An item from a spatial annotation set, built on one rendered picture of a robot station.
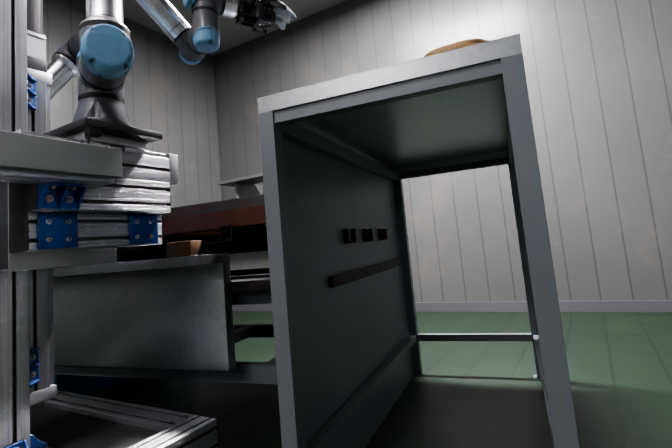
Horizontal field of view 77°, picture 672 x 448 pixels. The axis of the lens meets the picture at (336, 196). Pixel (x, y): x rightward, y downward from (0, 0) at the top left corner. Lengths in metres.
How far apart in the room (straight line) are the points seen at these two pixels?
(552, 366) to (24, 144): 1.09
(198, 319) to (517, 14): 3.52
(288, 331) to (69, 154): 0.62
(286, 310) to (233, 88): 4.68
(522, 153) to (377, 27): 3.80
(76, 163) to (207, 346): 0.76
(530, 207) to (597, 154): 2.95
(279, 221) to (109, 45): 0.60
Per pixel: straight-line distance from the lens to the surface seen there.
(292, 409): 1.07
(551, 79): 3.96
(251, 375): 1.61
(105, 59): 1.22
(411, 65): 0.96
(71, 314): 2.02
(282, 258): 1.01
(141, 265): 1.48
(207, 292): 1.52
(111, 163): 1.13
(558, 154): 3.82
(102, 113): 1.31
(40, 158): 1.06
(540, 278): 0.88
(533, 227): 0.88
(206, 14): 1.38
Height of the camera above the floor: 0.68
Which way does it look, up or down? 6 degrees up
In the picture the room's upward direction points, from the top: 5 degrees counter-clockwise
